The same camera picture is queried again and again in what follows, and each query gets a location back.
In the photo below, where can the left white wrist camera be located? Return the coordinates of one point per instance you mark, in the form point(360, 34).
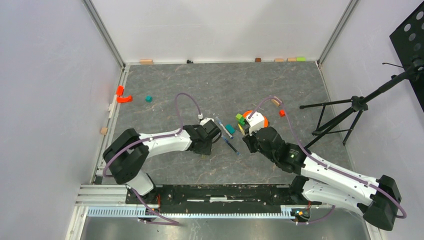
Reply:
point(203, 120)

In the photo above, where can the teal block centre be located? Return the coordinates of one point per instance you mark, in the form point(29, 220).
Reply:
point(230, 129)

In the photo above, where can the tan block back left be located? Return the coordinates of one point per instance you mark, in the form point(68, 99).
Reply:
point(146, 61)

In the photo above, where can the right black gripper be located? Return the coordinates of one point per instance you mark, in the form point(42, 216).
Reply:
point(248, 139)

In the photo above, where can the black perforated panel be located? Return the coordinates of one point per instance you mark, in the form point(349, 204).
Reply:
point(408, 41)

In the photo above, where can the tan block left rail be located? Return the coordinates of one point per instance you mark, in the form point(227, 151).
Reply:
point(103, 131)

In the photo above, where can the blue white pen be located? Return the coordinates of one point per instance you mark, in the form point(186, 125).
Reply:
point(224, 128)

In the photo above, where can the red curved block left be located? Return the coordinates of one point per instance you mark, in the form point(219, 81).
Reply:
point(124, 99)

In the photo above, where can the small teal cube left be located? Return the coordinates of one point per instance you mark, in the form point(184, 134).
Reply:
point(148, 99)

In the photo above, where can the tan wooden block right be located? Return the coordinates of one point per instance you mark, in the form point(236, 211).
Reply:
point(275, 102)

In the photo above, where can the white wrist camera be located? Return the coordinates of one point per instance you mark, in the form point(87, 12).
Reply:
point(203, 120)
point(256, 121)

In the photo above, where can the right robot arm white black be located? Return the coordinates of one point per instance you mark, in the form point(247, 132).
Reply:
point(377, 200)

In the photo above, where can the red block upper left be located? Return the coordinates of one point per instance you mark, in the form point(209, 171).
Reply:
point(120, 90)

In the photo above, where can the orange curved block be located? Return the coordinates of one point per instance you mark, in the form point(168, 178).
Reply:
point(250, 111)

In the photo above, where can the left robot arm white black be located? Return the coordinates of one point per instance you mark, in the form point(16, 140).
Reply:
point(127, 154)

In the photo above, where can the small red cube right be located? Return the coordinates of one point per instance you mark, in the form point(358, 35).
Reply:
point(282, 113)

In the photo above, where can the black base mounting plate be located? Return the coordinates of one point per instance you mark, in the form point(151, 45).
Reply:
point(223, 198)

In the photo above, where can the toothed aluminium rail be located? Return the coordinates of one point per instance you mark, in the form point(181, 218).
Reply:
point(142, 212)

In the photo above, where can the dark blue pen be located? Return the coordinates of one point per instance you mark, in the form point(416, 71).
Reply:
point(230, 145)

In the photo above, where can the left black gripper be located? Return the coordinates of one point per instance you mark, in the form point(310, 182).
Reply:
point(206, 151)

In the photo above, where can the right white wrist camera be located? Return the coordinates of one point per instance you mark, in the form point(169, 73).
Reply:
point(256, 121)

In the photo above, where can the green lego brick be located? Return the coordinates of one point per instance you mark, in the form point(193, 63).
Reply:
point(240, 119)

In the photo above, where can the black tripod stand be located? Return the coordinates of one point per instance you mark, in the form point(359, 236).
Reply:
point(359, 104)

